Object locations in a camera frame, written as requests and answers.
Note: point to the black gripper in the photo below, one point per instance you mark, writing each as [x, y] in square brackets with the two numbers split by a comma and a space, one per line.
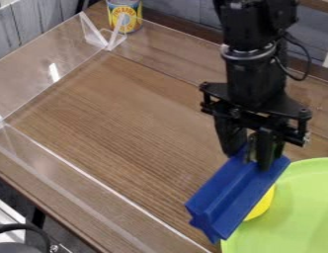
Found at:
[278, 121]

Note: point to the blue cross-shaped block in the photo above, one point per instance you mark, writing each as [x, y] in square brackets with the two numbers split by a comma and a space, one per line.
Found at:
[224, 199]

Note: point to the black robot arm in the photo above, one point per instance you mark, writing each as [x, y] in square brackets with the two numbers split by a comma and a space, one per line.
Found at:
[252, 48]

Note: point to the green plate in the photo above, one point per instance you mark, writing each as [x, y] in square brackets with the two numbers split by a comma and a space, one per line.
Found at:
[293, 227]

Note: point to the yellow toy banana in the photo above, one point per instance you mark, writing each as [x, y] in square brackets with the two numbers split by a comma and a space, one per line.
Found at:
[262, 205]

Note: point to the yellow labelled tin can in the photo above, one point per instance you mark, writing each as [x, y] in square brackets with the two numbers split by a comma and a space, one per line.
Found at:
[126, 11]

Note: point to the clear acrylic barrier wall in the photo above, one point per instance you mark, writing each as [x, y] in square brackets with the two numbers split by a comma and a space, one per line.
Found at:
[104, 142]

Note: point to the clear acrylic corner bracket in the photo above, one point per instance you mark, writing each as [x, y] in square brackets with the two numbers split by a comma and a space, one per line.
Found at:
[104, 38]

